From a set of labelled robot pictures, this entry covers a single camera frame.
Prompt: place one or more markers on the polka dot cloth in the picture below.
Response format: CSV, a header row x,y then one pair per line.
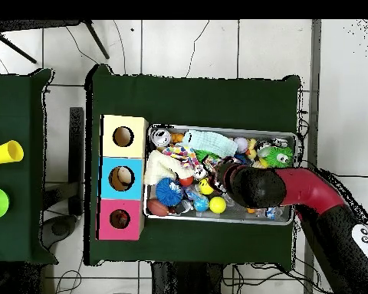
x,y
181,152

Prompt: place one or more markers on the cream knit cloth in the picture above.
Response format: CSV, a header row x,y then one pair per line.
x,y
161,168

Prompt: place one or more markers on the blue fuzzy toy with eyes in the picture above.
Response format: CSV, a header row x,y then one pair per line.
x,y
167,193

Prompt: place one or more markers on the small yellow duck plush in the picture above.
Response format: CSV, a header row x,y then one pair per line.
x,y
252,148

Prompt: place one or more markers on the small tiger plush toy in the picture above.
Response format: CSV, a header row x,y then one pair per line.
x,y
120,219

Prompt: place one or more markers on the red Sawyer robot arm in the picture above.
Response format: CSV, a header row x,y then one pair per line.
x,y
306,188

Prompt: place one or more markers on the shallow silver mesh bin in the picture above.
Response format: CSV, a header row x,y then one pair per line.
x,y
202,219

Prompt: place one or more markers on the wooden box with three holes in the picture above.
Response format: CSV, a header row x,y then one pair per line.
x,y
110,150

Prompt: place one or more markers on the yellow smiley ball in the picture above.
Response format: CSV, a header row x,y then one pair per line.
x,y
205,186

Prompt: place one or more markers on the mint green cloth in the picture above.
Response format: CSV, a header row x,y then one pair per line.
x,y
211,142

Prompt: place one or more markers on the silver drink can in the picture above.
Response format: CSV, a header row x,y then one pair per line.
x,y
161,137

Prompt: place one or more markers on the green fuzzy toy with eyes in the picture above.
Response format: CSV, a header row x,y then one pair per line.
x,y
277,156

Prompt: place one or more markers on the black upright board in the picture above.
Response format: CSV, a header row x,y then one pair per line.
x,y
76,153

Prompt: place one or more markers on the dark grey floor base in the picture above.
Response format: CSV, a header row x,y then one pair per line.
x,y
59,228

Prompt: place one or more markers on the dark green side tablecloth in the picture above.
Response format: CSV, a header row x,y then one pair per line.
x,y
18,183

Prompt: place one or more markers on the yellow plastic object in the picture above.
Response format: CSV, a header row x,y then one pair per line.
x,y
6,152

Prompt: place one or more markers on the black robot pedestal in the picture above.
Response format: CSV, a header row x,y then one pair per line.
x,y
187,281

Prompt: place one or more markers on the black metal frame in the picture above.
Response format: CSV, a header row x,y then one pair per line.
x,y
33,24

